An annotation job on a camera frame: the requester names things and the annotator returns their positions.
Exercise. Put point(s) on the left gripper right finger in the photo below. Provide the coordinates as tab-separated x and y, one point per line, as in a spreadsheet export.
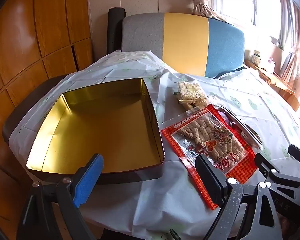
213	179

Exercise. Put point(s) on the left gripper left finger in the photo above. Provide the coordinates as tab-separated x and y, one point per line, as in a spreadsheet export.
85	179

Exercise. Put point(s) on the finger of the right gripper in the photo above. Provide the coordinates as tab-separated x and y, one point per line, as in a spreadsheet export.
281	183
294	151

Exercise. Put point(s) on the gold-brown snack pouch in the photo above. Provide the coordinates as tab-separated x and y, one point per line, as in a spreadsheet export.
246	132

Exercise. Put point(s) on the red checkered rice-stick snack bag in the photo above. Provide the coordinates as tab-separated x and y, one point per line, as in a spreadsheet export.
206	132

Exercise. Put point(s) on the puffed rice cake pack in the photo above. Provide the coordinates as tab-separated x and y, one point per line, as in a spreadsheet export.
191	95

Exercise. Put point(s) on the white green-cloud tablecloth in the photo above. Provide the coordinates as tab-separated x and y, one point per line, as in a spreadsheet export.
150	208

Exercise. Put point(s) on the wooden side table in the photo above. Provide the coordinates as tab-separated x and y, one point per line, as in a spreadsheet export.
286	93

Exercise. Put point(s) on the gold metal tin box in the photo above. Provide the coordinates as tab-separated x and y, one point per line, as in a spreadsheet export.
114	119

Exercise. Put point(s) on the pink patterned right curtain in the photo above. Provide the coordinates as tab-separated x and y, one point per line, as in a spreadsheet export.
289	42

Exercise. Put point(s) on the boxes on side table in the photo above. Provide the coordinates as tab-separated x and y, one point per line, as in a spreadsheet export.
263	62

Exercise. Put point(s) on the wooden panel cabinet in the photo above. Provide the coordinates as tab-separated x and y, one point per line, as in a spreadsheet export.
39	40

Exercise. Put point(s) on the black rolled mat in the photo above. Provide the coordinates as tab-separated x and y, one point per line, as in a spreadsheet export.
114	29

